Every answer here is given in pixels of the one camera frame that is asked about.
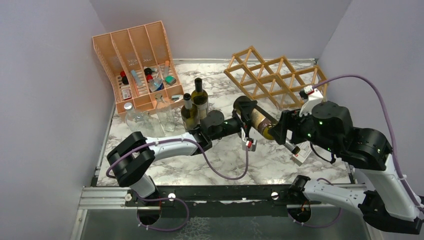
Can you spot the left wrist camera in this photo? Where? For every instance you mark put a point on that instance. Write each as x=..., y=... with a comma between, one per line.
x=247, y=143

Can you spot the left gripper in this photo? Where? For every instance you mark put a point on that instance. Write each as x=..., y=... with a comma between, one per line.
x=246, y=108

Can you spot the small white cardboard box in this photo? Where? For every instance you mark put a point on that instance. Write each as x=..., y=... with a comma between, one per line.
x=304, y=152

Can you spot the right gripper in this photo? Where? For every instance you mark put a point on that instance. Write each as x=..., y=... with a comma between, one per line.
x=290, y=119

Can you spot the green wine bottle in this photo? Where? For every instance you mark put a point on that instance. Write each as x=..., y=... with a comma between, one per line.
x=265, y=121
x=189, y=113
x=200, y=98

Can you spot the wooden wine rack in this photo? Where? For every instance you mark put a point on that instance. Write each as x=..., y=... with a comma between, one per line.
x=276, y=80

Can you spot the orange plastic file organizer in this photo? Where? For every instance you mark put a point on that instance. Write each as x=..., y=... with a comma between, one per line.
x=125, y=53

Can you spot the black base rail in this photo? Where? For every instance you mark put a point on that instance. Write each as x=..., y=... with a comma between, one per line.
x=206, y=201

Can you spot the clear glass bottle silver cap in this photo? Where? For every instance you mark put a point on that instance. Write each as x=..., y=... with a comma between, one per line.
x=133, y=118

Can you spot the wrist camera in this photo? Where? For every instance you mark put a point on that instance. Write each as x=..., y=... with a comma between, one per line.
x=247, y=143
x=313, y=98

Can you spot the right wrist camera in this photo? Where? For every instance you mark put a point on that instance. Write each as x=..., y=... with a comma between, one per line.
x=313, y=98

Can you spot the clear tall glass bottle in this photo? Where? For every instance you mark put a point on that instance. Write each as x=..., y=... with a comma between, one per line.
x=165, y=113

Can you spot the red black small bottle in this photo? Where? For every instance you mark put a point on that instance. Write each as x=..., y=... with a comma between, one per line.
x=149, y=74

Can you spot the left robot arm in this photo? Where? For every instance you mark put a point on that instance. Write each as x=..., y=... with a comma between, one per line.
x=130, y=160

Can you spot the green small box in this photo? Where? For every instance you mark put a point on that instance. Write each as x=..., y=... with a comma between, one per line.
x=170, y=80

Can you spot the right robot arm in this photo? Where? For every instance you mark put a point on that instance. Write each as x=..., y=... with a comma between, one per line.
x=388, y=207

